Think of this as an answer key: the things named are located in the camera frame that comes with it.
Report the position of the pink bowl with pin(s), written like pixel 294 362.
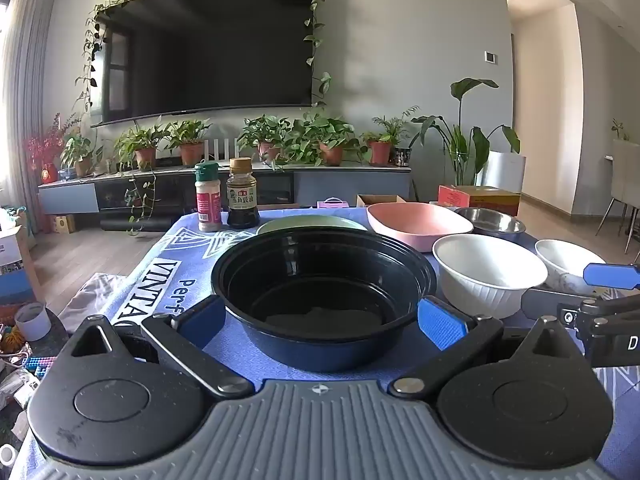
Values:
pixel 420 220

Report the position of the red flower plant in vase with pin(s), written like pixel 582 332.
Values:
pixel 45 150

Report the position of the black plastic bowl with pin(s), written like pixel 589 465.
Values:
pixel 320 280

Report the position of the colourful toy blocks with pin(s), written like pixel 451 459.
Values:
pixel 42 365

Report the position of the soy sauce bottle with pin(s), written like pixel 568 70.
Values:
pixel 243 205

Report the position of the grey dining chair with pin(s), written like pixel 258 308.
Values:
pixel 625 185

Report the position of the small dark patterned pot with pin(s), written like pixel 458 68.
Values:
pixel 402 156

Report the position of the tall broad-leaf plant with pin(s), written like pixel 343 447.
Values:
pixel 467 145

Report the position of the red cardboard box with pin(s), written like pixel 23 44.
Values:
pixel 480 199

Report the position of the small brown cardboard box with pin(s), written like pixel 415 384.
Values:
pixel 64 224

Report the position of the white cup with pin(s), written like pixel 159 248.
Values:
pixel 32 321

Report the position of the potted green plant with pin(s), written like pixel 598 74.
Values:
pixel 331 152
pixel 380 152
pixel 80 155
pixel 269 150
pixel 145 155
pixel 192 152

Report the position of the grey curtain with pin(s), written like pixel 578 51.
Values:
pixel 25 85

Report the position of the large black television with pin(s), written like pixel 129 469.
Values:
pixel 200 45

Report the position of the black rolled mat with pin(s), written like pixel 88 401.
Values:
pixel 140 222

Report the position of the open brown cardboard box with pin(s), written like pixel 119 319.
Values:
pixel 380 200

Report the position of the blue printed tablecloth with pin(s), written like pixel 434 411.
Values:
pixel 165 255

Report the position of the stainless steel bowl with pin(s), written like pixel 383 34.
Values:
pixel 492 220

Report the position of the green vine around television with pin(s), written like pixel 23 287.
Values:
pixel 90 45

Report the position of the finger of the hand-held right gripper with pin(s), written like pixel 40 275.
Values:
pixel 607 275
pixel 555 301

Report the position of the small plant on dining table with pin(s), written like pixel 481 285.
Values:
pixel 620 130

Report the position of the large white ribbed bowl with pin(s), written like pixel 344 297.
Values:
pixel 480 270

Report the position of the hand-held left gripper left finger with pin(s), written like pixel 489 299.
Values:
pixel 202 322

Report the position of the small white ceramic bowl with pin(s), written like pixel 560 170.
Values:
pixel 560 257

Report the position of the large white plant pot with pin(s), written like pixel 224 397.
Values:
pixel 505 172

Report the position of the spice shaker with green lid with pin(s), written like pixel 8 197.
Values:
pixel 207 200

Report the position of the hanging vine on cabinet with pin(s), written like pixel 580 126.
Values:
pixel 142 200

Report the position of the grey television cabinet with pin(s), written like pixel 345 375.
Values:
pixel 325 185

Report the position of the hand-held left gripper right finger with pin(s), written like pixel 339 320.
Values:
pixel 442 325

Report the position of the small white picket fence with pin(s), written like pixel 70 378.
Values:
pixel 222 149

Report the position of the pale green plate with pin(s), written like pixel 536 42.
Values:
pixel 310 224

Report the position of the cardboard box with blue print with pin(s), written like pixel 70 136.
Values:
pixel 15 260

